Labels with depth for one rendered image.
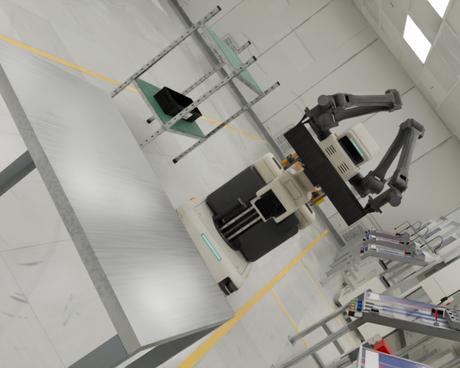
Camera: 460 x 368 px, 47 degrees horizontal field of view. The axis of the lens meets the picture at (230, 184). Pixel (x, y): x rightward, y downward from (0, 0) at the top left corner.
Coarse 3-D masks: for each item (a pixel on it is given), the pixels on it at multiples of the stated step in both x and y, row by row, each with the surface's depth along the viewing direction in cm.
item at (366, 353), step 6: (366, 354) 255; (372, 354) 257; (378, 354) 259; (366, 360) 246; (372, 360) 248; (378, 360) 250; (384, 360) 252; (390, 360) 254; (396, 360) 255; (366, 366) 239; (372, 366) 240; (378, 366) 242; (384, 366) 244; (390, 366) 245; (396, 366) 247; (402, 366) 249; (408, 366) 250; (414, 366) 252; (420, 366) 254
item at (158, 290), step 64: (0, 64) 102; (64, 128) 109; (128, 128) 142; (0, 192) 153; (64, 192) 93; (128, 192) 116; (128, 256) 98; (192, 256) 125; (128, 320) 86; (192, 320) 105
